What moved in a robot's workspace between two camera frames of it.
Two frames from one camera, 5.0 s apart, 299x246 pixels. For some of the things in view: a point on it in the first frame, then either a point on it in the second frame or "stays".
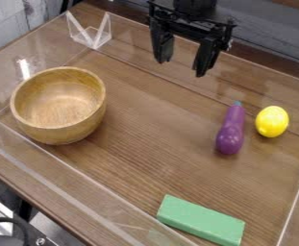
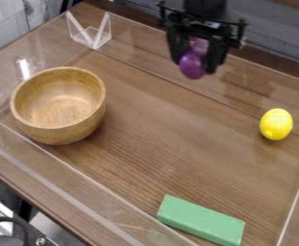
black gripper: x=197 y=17 → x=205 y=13
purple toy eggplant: x=229 y=136 → x=193 y=61
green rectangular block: x=201 y=221 stays
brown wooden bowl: x=58 y=104 stays
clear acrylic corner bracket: x=90 y=36 stays
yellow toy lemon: x=273 y=121 stays
